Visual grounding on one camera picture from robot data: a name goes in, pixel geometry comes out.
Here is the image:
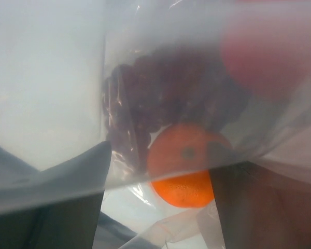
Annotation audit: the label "small orange fake tangerine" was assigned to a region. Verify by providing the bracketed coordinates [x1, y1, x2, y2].
[147, 123, 231, 208]

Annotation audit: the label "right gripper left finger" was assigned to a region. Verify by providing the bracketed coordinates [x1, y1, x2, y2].
[0, 142, 111, 248]

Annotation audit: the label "red fake apple lower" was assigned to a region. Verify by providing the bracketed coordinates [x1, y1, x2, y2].
[220, 17, 311, 100]

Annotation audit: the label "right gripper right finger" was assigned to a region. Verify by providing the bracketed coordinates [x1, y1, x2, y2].
[209, 162, 311, 248]

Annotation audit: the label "clear zip bag orange seal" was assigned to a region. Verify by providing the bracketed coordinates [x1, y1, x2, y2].
[0, 1, 311, 248]

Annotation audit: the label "dark purple fake grapes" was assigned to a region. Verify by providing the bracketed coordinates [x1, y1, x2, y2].
[102, 46, 249, 173]

